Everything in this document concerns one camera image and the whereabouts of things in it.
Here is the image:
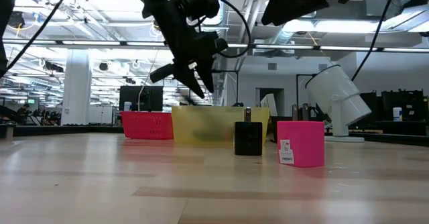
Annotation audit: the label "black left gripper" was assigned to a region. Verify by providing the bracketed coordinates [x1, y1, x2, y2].
[149, 1, 229, 99]

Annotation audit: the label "black wall charger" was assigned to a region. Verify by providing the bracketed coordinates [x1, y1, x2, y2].
[233, 107, 263, 156]

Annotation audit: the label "pink wall charger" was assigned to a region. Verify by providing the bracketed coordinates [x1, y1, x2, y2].
[276, 103, 325, 168]

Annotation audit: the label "yellow plastic bin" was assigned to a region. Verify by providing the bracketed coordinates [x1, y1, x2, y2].
[170, 105, 270, 148]

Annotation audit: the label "red plastic bin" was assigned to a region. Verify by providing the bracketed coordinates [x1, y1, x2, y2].
[120, 111, 174, 140]

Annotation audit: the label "black monitor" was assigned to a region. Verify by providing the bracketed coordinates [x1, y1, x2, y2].
[119, 85, 164, 112]

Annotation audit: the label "white cylindrical spot lamp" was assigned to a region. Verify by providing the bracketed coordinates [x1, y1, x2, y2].
[305, 64, 373, 144]

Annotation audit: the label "white room pillar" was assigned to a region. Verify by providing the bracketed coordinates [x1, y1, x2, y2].
[61, 49, 92, 126]

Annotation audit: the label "black storage cabinets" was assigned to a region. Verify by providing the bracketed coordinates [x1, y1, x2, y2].
[381, 89, 425, 121]

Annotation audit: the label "person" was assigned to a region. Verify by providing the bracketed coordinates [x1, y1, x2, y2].
[18, 103, 32, 124]

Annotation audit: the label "black metal rack frame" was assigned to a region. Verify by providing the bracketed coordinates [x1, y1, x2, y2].
[212, 68, 239, 107]

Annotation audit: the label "black aluminium rig frame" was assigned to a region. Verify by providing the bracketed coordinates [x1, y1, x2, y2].
[0, 39, 429, 53]

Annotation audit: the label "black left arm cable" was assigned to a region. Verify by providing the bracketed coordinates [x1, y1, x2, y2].
[214, 0, 251, 59]

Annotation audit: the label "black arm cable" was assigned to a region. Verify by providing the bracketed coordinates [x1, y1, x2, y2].
[350, 0, 400, 81]
[214, 0, 251, 59]

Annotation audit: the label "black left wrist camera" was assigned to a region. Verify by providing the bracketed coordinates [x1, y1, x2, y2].
[182, 0, 221, 20]

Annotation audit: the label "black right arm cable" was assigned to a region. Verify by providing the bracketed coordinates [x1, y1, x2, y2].
[350, 0, 400, 81]

